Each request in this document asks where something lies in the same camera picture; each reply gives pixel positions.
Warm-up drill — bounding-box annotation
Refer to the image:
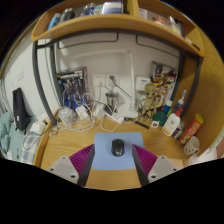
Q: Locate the light blue mouse pad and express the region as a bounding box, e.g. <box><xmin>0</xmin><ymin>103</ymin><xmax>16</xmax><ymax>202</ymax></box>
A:
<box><xmin>91</xmin><ymin>131</ymin><xmax>147</xmax><ymax>171</ymax></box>

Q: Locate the white cable tangle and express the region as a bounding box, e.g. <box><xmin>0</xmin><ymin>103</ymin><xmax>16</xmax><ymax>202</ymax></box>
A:
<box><xmin>49</xmin><ymin>93</ymin><xmax>124</xmax><ymax>134</ymax></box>

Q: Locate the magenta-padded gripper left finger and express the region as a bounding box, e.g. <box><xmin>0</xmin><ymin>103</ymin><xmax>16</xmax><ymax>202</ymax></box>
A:
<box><xmin>46</xmin><ymin>143</ymin><xmax>96</xmax><ymax>188</ymax></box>

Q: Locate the small white charger block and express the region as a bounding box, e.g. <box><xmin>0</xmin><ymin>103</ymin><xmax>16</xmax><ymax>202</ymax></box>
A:
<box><xmin>74</xmin><ymin>104</ymin><xmax>88</xmax><ymax>120</ymax></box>

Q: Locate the black backpack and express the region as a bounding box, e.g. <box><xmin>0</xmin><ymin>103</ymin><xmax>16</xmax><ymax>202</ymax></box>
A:
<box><xmin>12</xmin><ymin>87</ymin><xmax>32</xmax><ymax>132</ymax></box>

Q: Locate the blue bottle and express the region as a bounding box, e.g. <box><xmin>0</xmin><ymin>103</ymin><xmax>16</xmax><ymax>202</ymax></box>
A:
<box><xmin>162</xmin><ymin>99</ymin><xmax>173</xmax><ymax>116</ymax></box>

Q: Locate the black ruler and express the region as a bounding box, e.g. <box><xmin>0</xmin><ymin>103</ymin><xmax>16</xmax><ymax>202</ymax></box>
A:
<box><xmin>124</xmin><ymin>116</ymin><xmax>151</xmax><ymax>130</ymax></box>

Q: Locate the brown tree creature figure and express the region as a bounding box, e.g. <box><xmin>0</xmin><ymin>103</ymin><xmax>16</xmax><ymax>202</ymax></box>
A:
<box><xmin>138</xmin><ymin>83</ymin><xmax>158</xmax><ymax>121</ymax></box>

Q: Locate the white power strip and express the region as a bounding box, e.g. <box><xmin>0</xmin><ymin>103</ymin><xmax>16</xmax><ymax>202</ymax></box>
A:
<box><xmin>105</xmin><ymin>112</ymin><xmax>125</xmax><ymax>124</ymax></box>

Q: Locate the large white charger block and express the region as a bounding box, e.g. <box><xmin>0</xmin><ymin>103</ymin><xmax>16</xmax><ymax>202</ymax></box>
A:
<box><xmin>93</xmin><ymin>104</ymin><xmax>107</xmax><ymax>121</ymax></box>

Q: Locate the green round container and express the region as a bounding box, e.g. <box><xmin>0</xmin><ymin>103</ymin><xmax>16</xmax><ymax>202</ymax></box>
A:
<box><xmin>152</xmin><ymin>110</ymin><xmax>168</xmax><ymax>127</ymax></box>

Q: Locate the red snack tube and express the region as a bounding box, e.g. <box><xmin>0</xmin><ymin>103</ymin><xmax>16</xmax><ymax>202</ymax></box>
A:
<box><xmin>179</xmin><ymin>113</ymin><xmax>205</xmax><ymax>145</ymax></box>

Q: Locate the steel cup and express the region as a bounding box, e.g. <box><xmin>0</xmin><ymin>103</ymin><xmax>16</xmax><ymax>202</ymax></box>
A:
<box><xmin>105</xmin><ymin>91</ymin><xmax>120</xmax><ymax>113</ymax></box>

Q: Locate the dark white-nozzle glue bottle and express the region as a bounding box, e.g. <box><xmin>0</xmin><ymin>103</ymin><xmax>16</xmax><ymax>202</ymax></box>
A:
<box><xmin>172</xmin><ymin>89</ymin><xmax>188</xmax><ymax>114</ymax></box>

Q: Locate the white red-pump lotion bottle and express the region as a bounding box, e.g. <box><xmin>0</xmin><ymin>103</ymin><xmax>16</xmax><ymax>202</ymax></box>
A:
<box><xmin>162</xmin><ymin>106</ymin><xmax>184</xmax><ymax>137</ymax></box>

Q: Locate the white wall socket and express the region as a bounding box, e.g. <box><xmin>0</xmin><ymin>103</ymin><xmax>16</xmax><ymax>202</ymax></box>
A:
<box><xmin>105</xmin><ymin>73</ymin><xmax>120</xmax><ymax>87</ymax></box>
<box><xmin>91</xmin><ymin>73</ymin><xmax>106</xmax><ymax>88</ymax></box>

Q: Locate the white wall-mounted box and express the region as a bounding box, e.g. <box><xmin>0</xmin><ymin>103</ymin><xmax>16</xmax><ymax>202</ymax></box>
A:
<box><xmin>134</xmin><ymin>76</ymin><xmax>152</xmax><ymax>92</ymax></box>

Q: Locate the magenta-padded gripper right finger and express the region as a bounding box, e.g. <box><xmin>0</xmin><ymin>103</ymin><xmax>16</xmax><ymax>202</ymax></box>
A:
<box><xmin>131</xmin><ymin>143</ymin><xmax>180</xmax><ymax>187</ymax></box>

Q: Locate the clear plastic dome container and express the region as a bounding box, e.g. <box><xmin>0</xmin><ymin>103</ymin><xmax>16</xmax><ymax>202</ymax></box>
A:
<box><xmin>57</xmin><ymin>105</ymin><xmax>77</xmax><ymax>126</ymax></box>

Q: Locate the white mug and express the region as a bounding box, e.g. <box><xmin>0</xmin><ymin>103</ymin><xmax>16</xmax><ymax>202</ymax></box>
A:
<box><xmin>183</xmin><ymin>135</ymin><xmax>201</xmax><ymax>157</ymax></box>

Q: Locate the checked bedding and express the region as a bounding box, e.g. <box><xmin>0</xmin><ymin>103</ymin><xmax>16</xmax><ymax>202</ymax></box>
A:
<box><xmin>0</xmin><ymin>109</ymin><xmax>46</xmax><ymax>164</ymax></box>

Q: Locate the black computer mouse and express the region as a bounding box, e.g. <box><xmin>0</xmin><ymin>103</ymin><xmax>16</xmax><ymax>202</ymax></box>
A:
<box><xmin>110</xmin><ymin>138</ymin><xmax>126</xmax><ymax>158</ymax></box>

